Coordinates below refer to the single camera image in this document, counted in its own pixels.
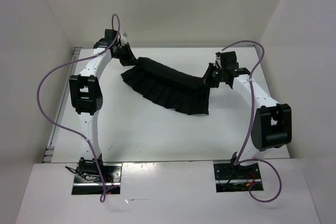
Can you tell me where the purple cable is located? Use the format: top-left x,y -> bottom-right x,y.
220,40 -> 282,203
36,13 -> 121,203

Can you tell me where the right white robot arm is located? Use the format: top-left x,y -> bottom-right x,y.
203,51 -> 292,178

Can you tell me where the aluminium table edge rail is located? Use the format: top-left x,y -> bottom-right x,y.
42,47 -> 82,163

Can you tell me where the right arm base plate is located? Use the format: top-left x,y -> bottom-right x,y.
213,162 -> 264,193

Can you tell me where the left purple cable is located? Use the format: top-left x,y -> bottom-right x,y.
36,13 -> 121,203

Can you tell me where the black pleated skirt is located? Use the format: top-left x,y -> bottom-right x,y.
121,57 -> 210,115

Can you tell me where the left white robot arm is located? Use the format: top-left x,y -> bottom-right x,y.
69,29 -> 137,182

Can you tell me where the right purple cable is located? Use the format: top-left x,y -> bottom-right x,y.
220,40 -> 282,203

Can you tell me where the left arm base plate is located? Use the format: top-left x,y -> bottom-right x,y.
71,163 -> 122,195

